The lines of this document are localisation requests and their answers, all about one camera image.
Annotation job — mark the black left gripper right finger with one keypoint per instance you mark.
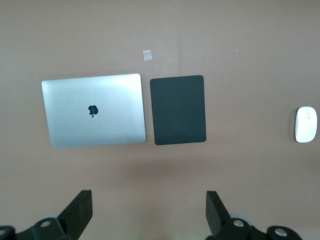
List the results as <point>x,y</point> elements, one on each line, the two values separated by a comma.
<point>215,215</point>

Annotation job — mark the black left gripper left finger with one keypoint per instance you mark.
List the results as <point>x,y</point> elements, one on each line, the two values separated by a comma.
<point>80,212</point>

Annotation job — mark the white computer mouse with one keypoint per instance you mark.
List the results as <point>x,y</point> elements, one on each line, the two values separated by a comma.
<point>306,127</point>

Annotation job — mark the black mouse pad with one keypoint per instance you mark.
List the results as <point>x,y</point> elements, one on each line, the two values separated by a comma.
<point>177,110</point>

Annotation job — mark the silver closed laptop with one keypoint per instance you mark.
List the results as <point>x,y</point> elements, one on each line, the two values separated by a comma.
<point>75,112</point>

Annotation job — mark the small clear tape piece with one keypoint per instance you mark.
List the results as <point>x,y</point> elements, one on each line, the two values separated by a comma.
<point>147,55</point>

